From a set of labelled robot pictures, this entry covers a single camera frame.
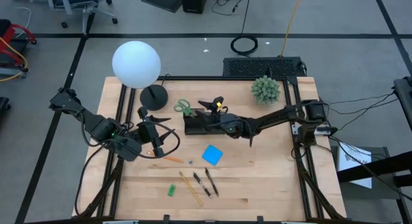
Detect black metal beam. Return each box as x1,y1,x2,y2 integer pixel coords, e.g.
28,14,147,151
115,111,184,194
336,149,412,186

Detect black pen clear barrel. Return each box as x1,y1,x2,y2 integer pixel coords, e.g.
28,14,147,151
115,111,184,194
192,171,214,200

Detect black perforated equipment case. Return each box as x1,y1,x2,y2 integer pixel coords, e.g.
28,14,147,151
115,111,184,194
222,56,306,79

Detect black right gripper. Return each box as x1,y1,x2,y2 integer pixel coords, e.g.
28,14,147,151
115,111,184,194
197,95,231,131

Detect black mesh desk organizer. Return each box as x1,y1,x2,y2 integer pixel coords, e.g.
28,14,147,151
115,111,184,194
183,107,226,136

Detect white printed paper sheet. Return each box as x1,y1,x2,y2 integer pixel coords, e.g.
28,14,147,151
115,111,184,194
337,142,373,189

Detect white globe table lamp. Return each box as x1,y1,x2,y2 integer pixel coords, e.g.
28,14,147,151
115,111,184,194
111,40,169,111

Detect yellow floor cable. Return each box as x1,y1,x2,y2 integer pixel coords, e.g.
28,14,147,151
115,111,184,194
280,0,304,57

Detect blue sticky note pad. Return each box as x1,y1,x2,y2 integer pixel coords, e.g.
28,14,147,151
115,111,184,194
201,144,224,167

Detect black metal table frame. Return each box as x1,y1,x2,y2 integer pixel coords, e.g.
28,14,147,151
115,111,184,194
72,75,348,224

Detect slim black pen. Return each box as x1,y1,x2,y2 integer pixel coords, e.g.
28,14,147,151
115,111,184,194
204,167,220,198

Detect red cart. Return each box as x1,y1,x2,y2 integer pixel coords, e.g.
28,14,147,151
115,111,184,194
0,19,37,80

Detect yellow pencil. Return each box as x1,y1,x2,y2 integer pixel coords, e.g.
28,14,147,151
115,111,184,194
178,171,205,208

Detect coiled black cable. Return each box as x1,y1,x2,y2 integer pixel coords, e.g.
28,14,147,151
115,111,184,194
230,0,259,57

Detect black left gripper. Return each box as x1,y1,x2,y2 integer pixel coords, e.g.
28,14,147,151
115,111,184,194
137,106,176,158

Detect green-handled scissors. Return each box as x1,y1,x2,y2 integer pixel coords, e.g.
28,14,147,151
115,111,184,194
173,98,195,118

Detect orange pencil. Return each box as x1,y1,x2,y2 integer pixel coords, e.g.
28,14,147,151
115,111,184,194
146,151,184,163

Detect potted artificial green plant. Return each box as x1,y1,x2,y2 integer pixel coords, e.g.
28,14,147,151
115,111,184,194
250,75,281,106

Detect black computer tower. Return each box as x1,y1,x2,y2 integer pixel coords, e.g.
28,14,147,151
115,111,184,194
180,0,209,15

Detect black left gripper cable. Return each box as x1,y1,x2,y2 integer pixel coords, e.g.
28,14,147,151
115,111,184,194
128,120,182,160

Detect black white power module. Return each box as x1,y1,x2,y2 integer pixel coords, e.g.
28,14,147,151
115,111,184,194
314,124,339,136

